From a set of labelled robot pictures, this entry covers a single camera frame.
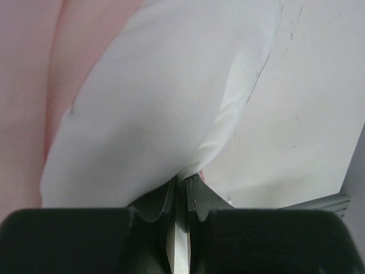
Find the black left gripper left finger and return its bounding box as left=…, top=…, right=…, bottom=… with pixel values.
left=128, top=178, right=176, bottom=273

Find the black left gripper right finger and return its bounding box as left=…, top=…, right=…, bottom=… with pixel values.
left=185, top=173, right=233, bottom=273

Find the blue and pink printed pillowcase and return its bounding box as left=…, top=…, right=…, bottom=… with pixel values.
left=1, top=1, right=141, bottom=219

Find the white pillow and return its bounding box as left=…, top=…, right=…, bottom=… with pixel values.
left=40, top=1, right=283, bottom=208

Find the aluminium mounting rail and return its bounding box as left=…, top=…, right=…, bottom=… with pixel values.
left=285, top=193, right=351, bottom=217

